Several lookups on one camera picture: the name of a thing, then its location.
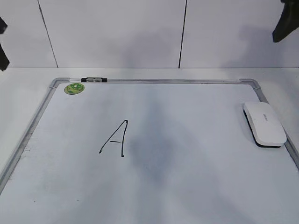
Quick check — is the green round magnet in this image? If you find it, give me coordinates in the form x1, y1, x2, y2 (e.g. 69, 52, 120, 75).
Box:
64, 83, 85, 95

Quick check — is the black silver marker clip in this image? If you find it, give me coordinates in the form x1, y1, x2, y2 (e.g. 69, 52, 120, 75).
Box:
81, 77, 107, 83

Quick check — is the white framed whiteboard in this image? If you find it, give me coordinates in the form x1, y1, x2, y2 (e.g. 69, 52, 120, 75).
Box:
0, 78, 299, 224

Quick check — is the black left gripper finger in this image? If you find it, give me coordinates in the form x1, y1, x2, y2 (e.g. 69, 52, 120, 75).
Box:
0, 17, 10, 71

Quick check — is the white whiteboard eraser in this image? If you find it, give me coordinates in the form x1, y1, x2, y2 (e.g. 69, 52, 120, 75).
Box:
243, 102, 287, 148

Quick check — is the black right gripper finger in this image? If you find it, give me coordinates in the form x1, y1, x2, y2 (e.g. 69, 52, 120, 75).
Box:
272, 0, 299, 42

